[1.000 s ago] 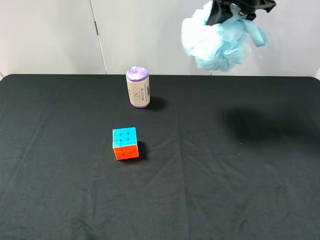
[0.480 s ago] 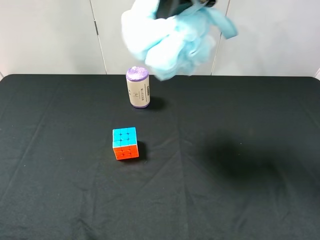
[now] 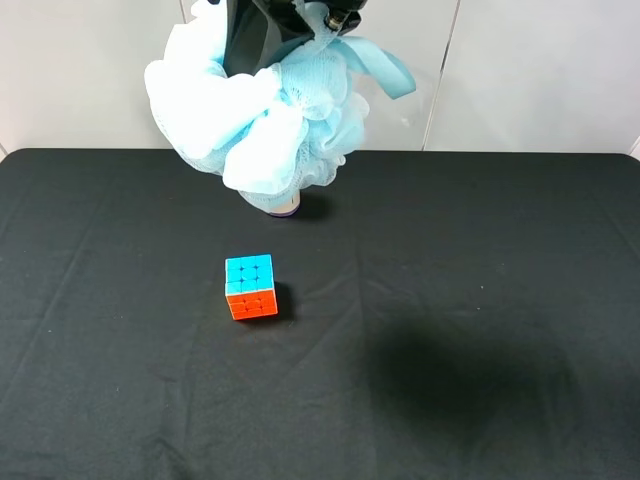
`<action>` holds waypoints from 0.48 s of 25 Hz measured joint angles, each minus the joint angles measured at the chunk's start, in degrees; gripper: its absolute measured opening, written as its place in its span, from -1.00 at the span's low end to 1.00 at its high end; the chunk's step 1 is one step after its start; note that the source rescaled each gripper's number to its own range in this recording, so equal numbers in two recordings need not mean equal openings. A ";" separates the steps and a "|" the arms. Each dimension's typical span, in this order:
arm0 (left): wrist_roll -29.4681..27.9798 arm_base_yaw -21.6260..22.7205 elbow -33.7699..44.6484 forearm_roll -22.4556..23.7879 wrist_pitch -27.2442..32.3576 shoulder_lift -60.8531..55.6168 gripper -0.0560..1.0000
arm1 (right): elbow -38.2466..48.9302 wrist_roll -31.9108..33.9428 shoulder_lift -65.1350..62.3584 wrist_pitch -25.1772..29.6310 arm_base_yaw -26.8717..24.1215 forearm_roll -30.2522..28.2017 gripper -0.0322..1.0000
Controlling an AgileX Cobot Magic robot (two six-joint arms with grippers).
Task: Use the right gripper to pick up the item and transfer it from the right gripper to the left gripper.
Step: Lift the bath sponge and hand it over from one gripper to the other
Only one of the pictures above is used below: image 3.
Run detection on purple-capped beige cylinder roll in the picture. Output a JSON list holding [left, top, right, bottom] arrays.
[[266, 190, 301, 218]]

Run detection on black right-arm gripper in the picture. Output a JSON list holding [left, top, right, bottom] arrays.
[[223, 0, 367, 76]]

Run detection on colourful puzzle cube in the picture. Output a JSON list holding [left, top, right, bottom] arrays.
[[225, 254, 278, 321]]

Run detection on light blue bath loofah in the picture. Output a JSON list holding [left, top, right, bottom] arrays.
[[144, 1, 416, 213]]

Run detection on black tablecloth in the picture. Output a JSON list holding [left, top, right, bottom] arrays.
[[0, 147, 640, 480]]

